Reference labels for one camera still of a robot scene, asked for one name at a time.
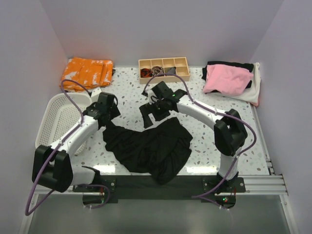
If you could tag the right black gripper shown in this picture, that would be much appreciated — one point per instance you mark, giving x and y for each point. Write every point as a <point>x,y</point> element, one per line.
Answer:
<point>147,109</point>

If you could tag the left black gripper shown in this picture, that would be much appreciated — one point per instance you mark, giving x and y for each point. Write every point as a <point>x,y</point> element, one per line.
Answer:
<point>114,112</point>

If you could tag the black t-shirt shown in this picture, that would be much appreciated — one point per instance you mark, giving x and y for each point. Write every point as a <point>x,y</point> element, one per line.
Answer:
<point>161,151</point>
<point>243,65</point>

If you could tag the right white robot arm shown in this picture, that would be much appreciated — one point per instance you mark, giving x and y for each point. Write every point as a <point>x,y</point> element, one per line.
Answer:
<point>229,131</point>

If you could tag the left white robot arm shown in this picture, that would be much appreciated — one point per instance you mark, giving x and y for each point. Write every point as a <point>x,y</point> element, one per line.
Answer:
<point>52,167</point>

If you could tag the orange white folded cloth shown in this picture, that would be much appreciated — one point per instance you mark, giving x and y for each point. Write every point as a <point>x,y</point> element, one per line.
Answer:
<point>81,74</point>

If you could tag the orange black rolled sock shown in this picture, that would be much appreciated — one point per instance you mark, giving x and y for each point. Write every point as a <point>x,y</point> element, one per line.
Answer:
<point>145,73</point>

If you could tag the brown patterned rolled sock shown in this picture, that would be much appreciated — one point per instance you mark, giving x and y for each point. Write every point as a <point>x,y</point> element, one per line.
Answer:
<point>156,70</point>

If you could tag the wooden compartment tray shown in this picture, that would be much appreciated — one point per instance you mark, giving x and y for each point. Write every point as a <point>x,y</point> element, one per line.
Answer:
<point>181,64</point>

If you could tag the white plastic perforated basket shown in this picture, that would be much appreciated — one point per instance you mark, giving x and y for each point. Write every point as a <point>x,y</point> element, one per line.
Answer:
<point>62,114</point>

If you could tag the grey folded sock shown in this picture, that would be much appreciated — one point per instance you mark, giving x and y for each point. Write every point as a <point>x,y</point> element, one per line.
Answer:
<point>170,70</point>

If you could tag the pink folded t-shirt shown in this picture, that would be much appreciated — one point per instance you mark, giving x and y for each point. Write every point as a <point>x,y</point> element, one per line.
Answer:
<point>226,80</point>

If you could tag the white folded t-shirt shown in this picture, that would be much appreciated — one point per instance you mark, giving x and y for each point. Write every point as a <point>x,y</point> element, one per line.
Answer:
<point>251,95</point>

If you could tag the black folded t-shirt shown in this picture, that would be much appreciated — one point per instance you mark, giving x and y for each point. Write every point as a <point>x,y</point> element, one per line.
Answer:
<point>243,65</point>

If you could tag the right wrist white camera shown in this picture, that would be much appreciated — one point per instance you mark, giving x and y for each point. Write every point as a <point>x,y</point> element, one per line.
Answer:
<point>151,95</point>

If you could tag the wrist white camera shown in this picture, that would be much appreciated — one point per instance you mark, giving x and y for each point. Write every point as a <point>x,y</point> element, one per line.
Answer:
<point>151,95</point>
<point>94,93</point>

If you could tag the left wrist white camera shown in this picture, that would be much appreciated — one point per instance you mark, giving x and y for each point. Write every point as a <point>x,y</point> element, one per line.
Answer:
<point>94,93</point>

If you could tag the black mounting base plate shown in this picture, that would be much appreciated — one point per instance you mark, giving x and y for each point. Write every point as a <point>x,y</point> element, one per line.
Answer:
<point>156,189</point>

